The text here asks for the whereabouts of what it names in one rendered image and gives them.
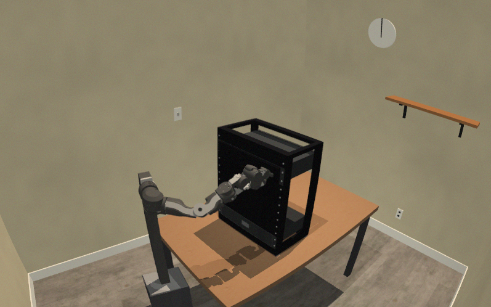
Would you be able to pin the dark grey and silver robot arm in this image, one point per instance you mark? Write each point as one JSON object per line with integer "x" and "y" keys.
{"x": 154, "y": 200}

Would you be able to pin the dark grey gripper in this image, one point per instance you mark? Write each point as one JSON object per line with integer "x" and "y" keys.
{"x": 256, "y": 176}

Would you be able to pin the black server rack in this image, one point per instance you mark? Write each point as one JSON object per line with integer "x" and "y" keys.
{"x": 262, "y": 215}

